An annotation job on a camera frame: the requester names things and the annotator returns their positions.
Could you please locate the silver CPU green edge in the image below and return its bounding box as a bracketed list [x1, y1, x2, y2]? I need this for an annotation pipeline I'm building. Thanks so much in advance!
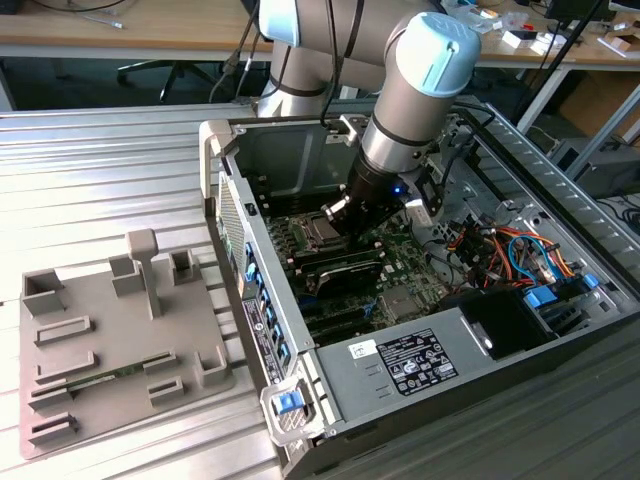
[305, 217, 346, 246]

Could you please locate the black expansion slot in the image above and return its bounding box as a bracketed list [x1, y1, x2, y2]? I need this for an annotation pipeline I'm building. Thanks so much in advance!
[303, 303, 379, 347]

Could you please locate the green motherboard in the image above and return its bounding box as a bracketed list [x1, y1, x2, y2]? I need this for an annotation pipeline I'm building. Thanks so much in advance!
[262, 187, 454, 347]

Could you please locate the black graphics card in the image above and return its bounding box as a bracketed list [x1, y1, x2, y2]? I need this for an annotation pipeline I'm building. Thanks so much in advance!
[298, 257, 385, 301]

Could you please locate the metal drive cage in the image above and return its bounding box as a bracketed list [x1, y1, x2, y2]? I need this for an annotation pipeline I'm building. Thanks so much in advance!
[429, 117, 501, 244]

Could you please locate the grey open PC case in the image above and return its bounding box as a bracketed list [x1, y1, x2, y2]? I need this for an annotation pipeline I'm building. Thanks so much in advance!
[198, 97, 640, 480]

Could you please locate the grey power supply with labels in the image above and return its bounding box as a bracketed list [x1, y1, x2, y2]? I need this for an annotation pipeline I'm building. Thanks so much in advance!
[313, 305, 495, 426]

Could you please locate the blue disk carrier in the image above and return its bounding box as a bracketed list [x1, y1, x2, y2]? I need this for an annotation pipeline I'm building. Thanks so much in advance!
[522, 284, 560, 321]

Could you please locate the small white box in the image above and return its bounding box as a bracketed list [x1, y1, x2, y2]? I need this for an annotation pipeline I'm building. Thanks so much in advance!
[501, 28, 540, 51]

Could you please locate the blue case latch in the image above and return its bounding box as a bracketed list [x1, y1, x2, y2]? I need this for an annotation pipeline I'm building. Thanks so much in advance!
[273, 392, 302, 415]

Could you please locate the black office chair base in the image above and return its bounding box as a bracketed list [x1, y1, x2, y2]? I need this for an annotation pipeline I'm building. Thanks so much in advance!
[117, 58, 224, 105]

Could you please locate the black slanted pole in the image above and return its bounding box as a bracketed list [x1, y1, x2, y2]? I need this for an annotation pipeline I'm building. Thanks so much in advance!
[514, 0, 606, 119]

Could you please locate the grey box on floor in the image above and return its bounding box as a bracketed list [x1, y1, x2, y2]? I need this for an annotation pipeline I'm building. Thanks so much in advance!
[569, 147, 640, 199]

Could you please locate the large brown cardboard box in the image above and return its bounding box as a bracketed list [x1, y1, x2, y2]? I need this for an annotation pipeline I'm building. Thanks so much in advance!
[557, 69, 640, 144]

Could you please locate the black monitor base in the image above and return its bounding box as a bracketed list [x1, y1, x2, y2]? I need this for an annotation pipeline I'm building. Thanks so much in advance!
[544, 0, 611, 22]

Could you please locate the wooden desk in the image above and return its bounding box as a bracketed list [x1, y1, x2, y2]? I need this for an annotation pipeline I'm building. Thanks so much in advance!
[0, 0, 640, 114]

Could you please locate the grey parts rack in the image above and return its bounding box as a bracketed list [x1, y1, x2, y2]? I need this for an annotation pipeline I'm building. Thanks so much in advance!
[17, 228, 239, 461]

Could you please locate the small open cardboard box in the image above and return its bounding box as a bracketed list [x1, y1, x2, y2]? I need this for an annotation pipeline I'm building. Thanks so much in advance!
[606, 33, 640, 57]

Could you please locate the orange yellow wire bundle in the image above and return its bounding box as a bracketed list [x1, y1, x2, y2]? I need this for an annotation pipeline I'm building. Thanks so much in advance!
[446, 224, 585, 291]

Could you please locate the light blue data wire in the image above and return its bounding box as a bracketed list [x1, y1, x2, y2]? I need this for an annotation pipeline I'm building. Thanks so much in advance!
[507, 233, 560, 287]

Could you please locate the grey cable with plug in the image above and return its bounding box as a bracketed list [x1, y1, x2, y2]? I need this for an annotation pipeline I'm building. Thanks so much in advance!
[74, 9, 126, 30]

